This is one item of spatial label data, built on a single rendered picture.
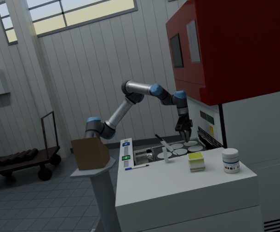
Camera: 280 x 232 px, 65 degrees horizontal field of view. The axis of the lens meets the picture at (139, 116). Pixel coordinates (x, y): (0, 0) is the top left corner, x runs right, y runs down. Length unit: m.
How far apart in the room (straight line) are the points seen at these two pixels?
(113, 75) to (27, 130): 2.37
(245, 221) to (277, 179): 0.52
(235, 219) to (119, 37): 3.55
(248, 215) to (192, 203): 0.26
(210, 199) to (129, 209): 0.35
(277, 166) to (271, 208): 0.29
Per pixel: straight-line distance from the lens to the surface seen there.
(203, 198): 1.05
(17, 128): 5.57
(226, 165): 1.09
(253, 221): 1.21
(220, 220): 1.14
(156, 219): 1.06
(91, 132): 1.76
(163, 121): 4.15
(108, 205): 1.93
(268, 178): 1.59
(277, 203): 1.71
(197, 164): 1.12
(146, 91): 1.52
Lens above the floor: 1.51
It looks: 13 degrees down
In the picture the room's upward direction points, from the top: 12 degrees counter-clockwise
